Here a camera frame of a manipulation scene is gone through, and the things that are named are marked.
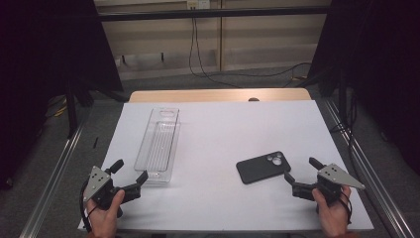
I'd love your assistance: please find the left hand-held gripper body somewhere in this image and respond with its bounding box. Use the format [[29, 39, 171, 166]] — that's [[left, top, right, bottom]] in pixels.
[[82, 165, 143, 219]]

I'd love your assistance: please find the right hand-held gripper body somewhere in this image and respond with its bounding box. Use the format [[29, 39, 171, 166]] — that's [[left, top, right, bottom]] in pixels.
[[291, 163, 367, 214]]

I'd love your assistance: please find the black phone case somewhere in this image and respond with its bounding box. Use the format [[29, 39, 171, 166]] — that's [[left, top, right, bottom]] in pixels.
[[236, 151, 292, 185]]

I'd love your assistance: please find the clear plastic tray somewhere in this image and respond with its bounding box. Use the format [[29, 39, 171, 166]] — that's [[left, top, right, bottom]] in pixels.
[[133, 107, 182, 184]]

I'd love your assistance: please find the person's left hand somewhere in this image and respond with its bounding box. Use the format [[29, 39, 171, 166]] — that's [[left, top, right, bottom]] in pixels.
[[86, 189, 127, 238]]

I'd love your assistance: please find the person's right hand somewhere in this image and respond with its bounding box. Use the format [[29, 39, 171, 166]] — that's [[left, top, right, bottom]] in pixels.
[[311, 185, 353, 238]]

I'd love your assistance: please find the wooden table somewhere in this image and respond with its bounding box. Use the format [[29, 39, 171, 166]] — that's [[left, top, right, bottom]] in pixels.
[[128, 87, 312, 103]]

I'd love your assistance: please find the black curtain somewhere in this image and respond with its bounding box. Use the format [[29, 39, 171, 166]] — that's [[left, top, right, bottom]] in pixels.
[[0, 0, 124, 191], [308, 0, 420, 175]]

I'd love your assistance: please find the black horizontal bar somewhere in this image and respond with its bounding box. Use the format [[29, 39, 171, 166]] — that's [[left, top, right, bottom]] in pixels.
[[97, 5, 331, 23]]

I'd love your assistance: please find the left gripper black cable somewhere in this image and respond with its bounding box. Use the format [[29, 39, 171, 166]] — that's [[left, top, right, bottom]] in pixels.
[[78, 179, 100, 234]]

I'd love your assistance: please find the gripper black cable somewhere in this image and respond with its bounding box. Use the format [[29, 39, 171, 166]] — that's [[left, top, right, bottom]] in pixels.
[[340, 191, 354, 226], [78, 179, 100, 234]]

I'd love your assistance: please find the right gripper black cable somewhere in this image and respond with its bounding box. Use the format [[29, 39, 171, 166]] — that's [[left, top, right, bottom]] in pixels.
[[340, 191, 354, 226]]

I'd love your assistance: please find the metal floor rail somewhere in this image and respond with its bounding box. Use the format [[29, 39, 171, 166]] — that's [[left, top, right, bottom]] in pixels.
[[19, 108, 91, 238], [321, 98, 415, 238]]

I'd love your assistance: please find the black stand post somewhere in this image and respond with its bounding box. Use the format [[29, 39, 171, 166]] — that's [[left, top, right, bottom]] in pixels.
[[64, 78, 79, 139]]

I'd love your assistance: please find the black floor cable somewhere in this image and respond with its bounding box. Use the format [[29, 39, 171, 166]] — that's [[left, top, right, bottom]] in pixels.
[[188, 9, 312, 89]]

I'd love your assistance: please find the wall power outlet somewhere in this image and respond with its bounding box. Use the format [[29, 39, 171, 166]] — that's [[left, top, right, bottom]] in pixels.
[[186, 0, 211, 10]]

